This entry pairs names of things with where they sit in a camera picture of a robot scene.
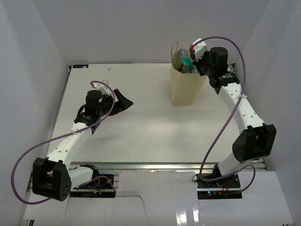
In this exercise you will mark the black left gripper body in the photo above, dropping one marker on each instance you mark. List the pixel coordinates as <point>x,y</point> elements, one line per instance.
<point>107,102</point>

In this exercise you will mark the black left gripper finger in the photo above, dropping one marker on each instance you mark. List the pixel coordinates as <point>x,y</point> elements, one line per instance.
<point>119,97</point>
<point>124,104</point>

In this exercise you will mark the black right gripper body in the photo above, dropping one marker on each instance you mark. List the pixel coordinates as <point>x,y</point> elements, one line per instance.
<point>203,65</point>

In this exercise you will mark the teal Fox's candy bag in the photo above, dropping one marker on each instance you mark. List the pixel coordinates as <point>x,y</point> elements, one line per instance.
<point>186,62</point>

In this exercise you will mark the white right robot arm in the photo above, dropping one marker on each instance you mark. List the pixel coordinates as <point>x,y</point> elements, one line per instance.
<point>256,138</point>

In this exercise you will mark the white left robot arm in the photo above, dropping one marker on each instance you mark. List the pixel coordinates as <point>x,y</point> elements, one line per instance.
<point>52,176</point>

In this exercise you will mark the beige paper bag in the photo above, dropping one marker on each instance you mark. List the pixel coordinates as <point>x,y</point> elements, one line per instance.
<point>184,87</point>

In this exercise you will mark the blue label left corner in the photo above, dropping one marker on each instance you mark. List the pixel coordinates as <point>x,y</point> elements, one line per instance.
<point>80,66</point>

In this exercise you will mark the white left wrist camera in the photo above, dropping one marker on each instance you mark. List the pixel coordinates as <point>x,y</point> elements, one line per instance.
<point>102,86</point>

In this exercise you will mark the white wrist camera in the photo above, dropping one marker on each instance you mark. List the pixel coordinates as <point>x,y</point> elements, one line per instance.
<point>102,86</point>
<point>197,49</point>

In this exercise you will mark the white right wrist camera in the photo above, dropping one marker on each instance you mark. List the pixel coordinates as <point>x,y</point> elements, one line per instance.
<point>197,49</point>

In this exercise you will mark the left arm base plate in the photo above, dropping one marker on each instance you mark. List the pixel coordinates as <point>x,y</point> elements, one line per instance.
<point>100,188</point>

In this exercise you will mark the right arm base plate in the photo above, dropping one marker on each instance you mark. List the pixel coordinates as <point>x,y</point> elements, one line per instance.
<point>228,188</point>

